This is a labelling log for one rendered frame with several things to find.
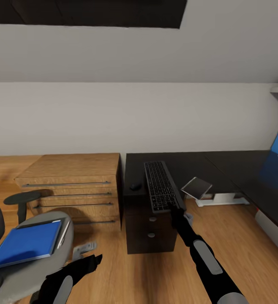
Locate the notebook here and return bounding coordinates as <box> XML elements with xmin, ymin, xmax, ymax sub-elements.
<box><xmin>182</xmin><ymin>177</ymin><xmax>212</xmax><ymax>201</ymax></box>

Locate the swivel chair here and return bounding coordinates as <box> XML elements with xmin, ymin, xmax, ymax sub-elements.
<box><xmin>0</xmin><ymin>191</ymin><xmax>74</xmax><ymax>304</ymax></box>

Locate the folder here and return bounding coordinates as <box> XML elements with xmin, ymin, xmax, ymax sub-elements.
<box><xmin>0</xmin><ymin>220</ymin><xmax>62</xmax><ymax>268</ymax></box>

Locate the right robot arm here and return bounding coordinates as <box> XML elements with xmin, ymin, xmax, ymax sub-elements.
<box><xmin>168</xmin><ymin>202</ymin><xmax>249</xmax><ymax>304</ymax></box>

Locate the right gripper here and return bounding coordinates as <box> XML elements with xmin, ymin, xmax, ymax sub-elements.
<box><xmin>168</xmin><ymin>202</ymin><xmax>192</xmax><ymax>236</ymax></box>

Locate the keyboard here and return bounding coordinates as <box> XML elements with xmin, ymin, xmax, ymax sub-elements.
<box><xmin>144</xmin><ymin>160</ymin><xmax>187</xmax><ymax>213</ymax></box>

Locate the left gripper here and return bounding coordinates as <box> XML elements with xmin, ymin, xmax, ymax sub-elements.
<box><xmin>67</xmin><ymin>254</ymin><xmax>102</xmax><ymax>282</ymax></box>

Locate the mouse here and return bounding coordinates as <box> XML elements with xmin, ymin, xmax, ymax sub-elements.
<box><xmin>130</xmin><ymin>181</ymin><xmax>142</xmax><ymax>190</ymax></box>

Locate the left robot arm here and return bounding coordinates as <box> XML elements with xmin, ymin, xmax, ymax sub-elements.
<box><xmin>32</xmin><ymin>242</ymin><xmax>102</xmax><ymax>304</ymax></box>

